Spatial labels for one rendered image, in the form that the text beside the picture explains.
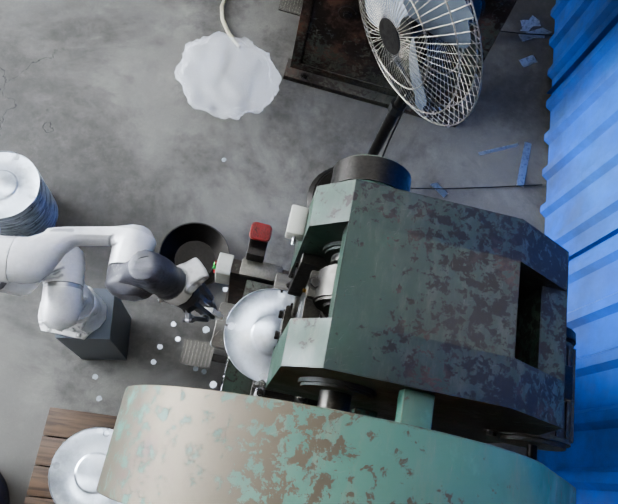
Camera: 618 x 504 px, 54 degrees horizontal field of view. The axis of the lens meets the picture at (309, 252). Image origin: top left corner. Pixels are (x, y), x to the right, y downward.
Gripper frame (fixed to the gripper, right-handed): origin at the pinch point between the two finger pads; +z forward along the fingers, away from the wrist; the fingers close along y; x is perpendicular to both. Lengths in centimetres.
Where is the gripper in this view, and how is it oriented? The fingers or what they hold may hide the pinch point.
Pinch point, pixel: (213, 313)
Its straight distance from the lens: 173.5
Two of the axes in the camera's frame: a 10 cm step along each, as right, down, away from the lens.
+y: -1.7, 9.2, -3.4
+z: 2.8, 3.8, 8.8
